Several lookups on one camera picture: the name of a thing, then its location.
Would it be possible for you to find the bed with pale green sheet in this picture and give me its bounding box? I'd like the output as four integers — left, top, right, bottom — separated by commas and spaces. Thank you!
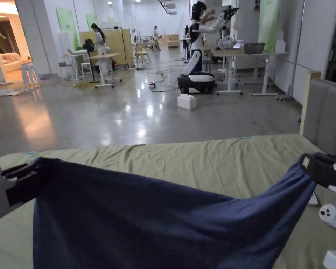
0, 134, 336, 269

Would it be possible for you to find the small white table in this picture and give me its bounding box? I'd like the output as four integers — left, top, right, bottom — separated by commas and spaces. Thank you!
61, 53, 85, 82

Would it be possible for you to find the grey floor cable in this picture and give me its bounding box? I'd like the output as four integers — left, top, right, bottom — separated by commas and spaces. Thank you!
144, 59, 187, 93

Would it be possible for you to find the white stool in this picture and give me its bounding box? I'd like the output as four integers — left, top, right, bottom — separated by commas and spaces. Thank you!
21, 63, 40, 88

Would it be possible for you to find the pale sofa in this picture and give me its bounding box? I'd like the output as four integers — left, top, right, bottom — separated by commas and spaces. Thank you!
0, 52, 32, 74

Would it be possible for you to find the white foam block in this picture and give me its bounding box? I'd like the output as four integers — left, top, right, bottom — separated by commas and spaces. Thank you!
177, 94, 197, 110

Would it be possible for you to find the white hand controller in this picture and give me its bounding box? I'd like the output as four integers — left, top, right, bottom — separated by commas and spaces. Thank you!
318, 204, 336, 235

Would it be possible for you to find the long table with grey basin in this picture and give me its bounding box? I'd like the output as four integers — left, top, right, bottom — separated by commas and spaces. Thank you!
212, 42, 289, 96

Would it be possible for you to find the green banner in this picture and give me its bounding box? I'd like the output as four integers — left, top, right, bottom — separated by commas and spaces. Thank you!
258, 0, 280, 53

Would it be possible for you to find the yellow floor cable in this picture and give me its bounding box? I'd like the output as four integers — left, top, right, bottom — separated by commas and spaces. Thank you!
71, 80, 100, 91

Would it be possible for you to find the grey padded headboard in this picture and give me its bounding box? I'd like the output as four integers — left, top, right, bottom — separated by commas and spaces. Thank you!
299, 71, 336, 158

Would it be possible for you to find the yellow folding screen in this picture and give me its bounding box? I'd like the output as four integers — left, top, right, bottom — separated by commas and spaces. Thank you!
80, 28, 135, 68

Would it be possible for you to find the wooden top table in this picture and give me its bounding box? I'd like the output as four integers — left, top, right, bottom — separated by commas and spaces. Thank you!
86, 53, 123, 89

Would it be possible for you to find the white and black humanoid robot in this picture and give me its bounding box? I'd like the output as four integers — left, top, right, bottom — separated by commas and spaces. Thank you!
177, 1, 239, 95

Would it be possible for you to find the dark blue shirt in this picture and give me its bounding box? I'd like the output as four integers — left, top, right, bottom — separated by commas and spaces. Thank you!
32, 152, 320, 269

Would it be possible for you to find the wooden cabinet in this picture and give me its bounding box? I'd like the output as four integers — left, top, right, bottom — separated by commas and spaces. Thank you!
167, 34, 180, 48

